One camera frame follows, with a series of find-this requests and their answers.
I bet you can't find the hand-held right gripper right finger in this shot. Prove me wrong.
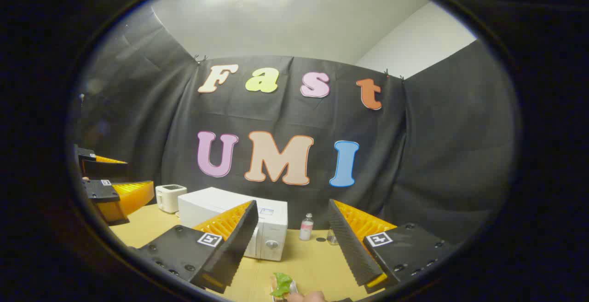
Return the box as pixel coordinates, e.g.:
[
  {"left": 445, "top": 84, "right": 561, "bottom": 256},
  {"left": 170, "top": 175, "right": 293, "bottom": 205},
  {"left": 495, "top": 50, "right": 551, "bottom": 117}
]
[{"left": 328, "top": 199, "right": 461, "bottom": 293}]

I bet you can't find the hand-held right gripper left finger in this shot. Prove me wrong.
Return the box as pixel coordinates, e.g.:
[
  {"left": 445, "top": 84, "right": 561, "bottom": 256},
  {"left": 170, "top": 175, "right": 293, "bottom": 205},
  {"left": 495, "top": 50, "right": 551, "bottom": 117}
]
[{"left": 130, "top": 200, "right": 259, "bottom": 293}]

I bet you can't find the white microwave oven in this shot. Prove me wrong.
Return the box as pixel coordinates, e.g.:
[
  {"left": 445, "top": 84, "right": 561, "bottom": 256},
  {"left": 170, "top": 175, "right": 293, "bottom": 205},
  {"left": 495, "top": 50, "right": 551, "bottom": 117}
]
[{"left": 178, "top": 187, "right": 289, "bottom": 261}]

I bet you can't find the lettuce sandwich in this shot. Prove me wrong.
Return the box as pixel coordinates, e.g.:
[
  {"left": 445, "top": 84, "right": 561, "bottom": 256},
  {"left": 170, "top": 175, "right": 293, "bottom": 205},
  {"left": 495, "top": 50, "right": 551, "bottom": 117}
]
[{"left": 271, "top": 272, "right": 295, "bottom": 300}]

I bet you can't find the small bottle with pink label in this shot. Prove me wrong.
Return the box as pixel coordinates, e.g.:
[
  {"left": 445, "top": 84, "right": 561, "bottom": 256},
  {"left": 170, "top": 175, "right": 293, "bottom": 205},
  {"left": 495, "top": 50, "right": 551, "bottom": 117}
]
[{"left": 299, "top": 213, "right": 314, "bottom": 241}]

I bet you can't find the white toaster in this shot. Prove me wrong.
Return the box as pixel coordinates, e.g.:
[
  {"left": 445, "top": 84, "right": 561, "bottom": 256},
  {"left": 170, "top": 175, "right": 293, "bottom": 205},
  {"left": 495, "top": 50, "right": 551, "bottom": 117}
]
[{"left": 156, "top": 184, "right": 187, "bottom": 214}]

